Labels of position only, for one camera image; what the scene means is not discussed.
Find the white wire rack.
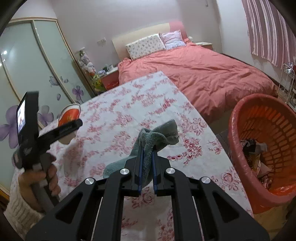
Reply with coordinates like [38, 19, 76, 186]
[277, 62, 296, 112]

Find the white knit sleeve forearm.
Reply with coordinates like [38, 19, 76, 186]
[4, 171, 46, 240]

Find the yellow snack wrapper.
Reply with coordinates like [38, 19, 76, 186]
[249, 154, 272, 188]

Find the orange white paper cup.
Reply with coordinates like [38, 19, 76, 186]
[58, 103, 81, 145]

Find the bed with coral duvet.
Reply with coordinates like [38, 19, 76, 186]
[118, 42, 277, 123]

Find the grey green sock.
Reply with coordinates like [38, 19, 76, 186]
[103, 120, 179, 187]

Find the sliding floral wardrobe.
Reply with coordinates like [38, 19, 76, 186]
[1, 18, 94, 198]

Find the hanging plush toy stack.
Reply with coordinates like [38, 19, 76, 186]
[78, 49, 106, 94]

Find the orange plastic laundry basket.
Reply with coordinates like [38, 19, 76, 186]
[228, 94, 295, 214]

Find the right nightstand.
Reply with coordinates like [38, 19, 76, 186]
[195, 42, 213, 50]

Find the person's left hand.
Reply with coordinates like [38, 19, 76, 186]
[18, 153, 61, 213]

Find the striped pink pillow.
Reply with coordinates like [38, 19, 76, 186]
[160, 30, 186, 50]

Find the white wall socket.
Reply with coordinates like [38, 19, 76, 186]
[97, 38, 106, 44]

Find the beige pink headboard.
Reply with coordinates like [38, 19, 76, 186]
[111, 21, 188, 62]

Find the floral pink white tablecloth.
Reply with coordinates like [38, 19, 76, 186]
[14, 71, 255, 241]

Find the floral white pillow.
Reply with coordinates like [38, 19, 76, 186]
[125, 34, 166, 60]

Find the pink striped curtain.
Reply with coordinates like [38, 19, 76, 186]
[242, 0, 295, 67]

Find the left pink nightstand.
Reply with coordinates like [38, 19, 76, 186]
[101, 67, 119, 90]

